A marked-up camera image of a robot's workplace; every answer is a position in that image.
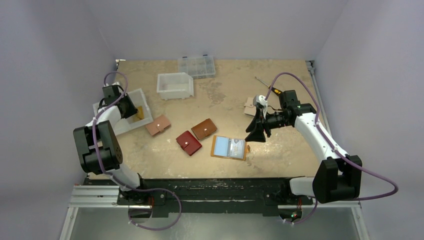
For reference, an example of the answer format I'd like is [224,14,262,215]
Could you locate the gold credit card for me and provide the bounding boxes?
[135,106,145,121]

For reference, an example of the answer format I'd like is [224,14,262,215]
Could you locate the white VIP credit card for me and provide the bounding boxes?
[228,138,246,159]

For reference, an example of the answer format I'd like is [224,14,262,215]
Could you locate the orange card holder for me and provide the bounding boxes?
[210,135,249,161]

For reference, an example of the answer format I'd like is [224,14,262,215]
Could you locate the light blue credit card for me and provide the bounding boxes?
[213,136,230,157]

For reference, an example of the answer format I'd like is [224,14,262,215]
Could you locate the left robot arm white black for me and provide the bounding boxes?
[73,84,149,205]

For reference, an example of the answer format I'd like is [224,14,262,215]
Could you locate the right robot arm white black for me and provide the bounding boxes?
[245,90,362,204]

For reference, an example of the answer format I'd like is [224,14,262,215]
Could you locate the beige card holder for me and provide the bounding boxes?
[243,97,256,117]

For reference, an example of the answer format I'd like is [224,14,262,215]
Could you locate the pink tan card holder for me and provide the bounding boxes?
[145,114,171,137]

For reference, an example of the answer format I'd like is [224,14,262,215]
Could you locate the brown leather card holder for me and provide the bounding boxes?
[191,118,217,141]

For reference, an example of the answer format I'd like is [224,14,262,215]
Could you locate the dark red card holder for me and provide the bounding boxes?
[176,130,202,156]

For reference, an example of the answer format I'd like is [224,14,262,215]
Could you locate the white two-compartment bin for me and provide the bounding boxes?
[93,85,153,136]

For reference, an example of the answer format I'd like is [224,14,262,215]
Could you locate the yellow black screwdriver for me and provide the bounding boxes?
[254,76,284,97]

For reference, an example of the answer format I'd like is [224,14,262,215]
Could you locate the white small open bin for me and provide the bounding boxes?
[156,72,195,101]

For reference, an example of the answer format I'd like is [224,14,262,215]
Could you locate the clear compartment organizer box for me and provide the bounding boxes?
[177,54,216,80]

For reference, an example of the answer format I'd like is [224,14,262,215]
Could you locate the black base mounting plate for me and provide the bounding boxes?
[82,176,324,219]

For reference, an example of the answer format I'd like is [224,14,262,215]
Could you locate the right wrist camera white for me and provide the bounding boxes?
[252,95,268,118]

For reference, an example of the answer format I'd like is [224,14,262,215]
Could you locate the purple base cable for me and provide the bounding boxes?
[127,188,183,232]

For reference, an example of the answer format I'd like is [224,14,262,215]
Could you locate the aluminium frame rail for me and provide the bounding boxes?
[59,185,119,240]

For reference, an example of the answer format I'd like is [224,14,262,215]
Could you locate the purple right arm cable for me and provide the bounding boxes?
[263,72,399,202]

